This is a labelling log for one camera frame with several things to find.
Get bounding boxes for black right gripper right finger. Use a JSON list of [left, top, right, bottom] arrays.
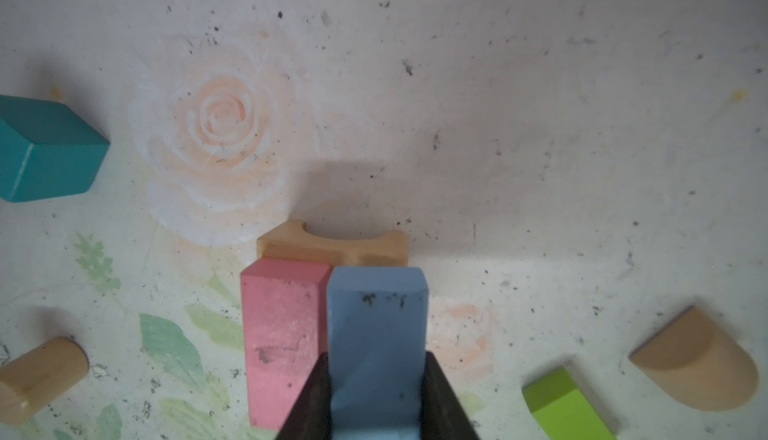
[[420, 352, 479, 440]]

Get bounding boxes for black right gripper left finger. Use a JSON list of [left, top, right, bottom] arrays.
[[276, 353, 332, 440]]

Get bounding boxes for pink wood block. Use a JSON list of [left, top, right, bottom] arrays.
[[240, 258, 332, 431]]

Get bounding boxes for light blue wood block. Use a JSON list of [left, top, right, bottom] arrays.
[[326, 267, 429, 439]]

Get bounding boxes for green wood block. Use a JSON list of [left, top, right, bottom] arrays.
[[522, 367, 615, 440]]

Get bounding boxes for natural wood arch block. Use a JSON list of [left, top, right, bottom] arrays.
[[257, 220, 409, 267]]

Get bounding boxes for teal wood cube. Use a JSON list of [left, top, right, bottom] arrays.
[[1, 95, 110, 203]]

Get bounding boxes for quarter round wood block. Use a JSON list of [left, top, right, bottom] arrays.
[[629, 306, 759, 412]]

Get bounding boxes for wood cylinder block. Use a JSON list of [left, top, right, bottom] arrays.
[[1, 337, 89, 426]]

